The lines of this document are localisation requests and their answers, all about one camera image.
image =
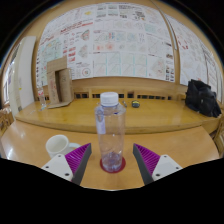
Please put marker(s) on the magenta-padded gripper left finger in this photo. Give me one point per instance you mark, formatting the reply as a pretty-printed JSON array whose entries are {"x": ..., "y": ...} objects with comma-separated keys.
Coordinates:
[{"x": 61, "y": 165}]

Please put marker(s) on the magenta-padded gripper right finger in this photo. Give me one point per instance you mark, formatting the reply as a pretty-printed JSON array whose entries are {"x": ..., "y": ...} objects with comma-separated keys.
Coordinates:
[{"x": 161, "y": 166}]

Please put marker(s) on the clear plastic water bottle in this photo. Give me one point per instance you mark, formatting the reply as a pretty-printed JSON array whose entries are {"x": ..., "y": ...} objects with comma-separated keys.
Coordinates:
[{"x": 110, "y": 133}]

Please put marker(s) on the white ceramic mug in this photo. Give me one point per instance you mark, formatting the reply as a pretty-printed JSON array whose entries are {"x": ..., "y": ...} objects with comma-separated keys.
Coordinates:
[{"x": 56, "y": 145}]

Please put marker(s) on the flat round red coaster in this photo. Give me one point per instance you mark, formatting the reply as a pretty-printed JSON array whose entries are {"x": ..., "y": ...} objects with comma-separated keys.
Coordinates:
[{"x": 124, "y": 165}]

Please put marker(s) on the small dark round object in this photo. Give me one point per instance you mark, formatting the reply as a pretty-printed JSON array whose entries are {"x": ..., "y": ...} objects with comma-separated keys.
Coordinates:
[{"x": 135, "y": 104}]

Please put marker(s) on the small clear plastic cup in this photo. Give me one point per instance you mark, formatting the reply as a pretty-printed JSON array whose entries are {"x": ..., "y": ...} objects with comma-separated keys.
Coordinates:
[{"x": 41, "y": 98}]

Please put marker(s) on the black bag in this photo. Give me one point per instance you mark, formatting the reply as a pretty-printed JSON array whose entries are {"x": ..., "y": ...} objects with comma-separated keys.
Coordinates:
[{"x": 201, "y": 98}]

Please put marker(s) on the brown cardboard box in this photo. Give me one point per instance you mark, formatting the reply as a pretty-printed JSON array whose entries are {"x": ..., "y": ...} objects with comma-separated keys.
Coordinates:
[{"x": 63, "y": 83}]

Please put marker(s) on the narrow white wall poster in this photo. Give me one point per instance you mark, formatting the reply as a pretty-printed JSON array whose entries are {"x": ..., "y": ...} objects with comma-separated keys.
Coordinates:
[{"x": 215, "y": 75}]

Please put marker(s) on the large white wall poster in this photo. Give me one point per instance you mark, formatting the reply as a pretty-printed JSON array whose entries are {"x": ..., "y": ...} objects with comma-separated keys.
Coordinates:
[{"x": 113, "y": 40}]

